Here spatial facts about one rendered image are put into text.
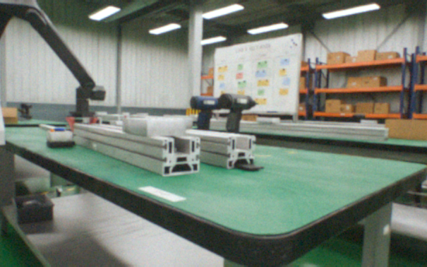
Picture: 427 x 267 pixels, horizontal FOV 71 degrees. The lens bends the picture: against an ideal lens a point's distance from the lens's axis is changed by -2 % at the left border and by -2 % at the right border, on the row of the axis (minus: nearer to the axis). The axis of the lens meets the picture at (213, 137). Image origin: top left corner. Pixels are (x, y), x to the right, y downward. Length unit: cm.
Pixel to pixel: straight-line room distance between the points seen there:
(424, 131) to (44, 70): 1195
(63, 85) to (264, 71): 979
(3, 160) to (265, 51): 323
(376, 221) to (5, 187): 236
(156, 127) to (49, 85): 1209
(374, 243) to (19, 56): 1231
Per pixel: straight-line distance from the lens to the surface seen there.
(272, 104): 415
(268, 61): 427
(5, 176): 265
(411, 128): 268
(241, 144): 86
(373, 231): 107
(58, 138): 127
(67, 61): 135
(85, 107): 147
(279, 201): 53
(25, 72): 1265
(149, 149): 75
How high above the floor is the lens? 92
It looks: 4 degrees down
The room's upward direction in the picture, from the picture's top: 2 degrees clockwise
